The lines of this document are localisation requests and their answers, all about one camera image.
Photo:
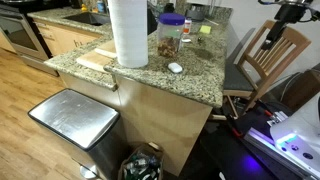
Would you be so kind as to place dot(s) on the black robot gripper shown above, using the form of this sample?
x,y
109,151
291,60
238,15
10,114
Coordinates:
x,y
290,12

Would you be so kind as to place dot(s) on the paper bag of recyclables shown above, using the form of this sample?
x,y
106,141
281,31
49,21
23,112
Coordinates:
x,y
145,163

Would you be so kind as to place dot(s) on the wooden cutting board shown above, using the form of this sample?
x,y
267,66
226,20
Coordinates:
x,y
102,55

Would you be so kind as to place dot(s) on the wooden chair with grey cushion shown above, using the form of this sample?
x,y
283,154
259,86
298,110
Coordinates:
x,y
261,63

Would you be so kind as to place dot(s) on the black kitchen sink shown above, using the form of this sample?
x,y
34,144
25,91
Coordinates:
x,y
90,18

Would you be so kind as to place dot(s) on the dark pot on counter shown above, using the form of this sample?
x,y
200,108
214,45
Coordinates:
x,y
196,12

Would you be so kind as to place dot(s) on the clear jar with blue lid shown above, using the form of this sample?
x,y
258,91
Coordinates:
x,y
169,33

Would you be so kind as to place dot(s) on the stainless steel oven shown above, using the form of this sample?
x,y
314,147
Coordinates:
x,y
24,36

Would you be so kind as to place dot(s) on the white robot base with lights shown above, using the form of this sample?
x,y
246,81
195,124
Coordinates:
x,y
294,140

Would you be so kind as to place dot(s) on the white paper towel roll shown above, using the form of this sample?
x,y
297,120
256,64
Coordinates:
x,y
129,26

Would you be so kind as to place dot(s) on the white earbuds case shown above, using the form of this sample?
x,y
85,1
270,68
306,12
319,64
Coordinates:
x,y
175,67

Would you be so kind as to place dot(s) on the yellow sticky note pad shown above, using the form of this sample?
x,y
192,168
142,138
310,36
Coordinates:
x,y
205,29

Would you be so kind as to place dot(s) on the stainless steel trash can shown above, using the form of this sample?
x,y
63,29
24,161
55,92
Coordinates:
x,y
90,131

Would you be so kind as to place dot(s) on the small orange pill bottle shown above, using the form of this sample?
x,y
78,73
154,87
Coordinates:
x,y
187,26

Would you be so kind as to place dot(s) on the wooden kitchen island cabinet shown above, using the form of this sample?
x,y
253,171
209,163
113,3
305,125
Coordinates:
x,y
151,115

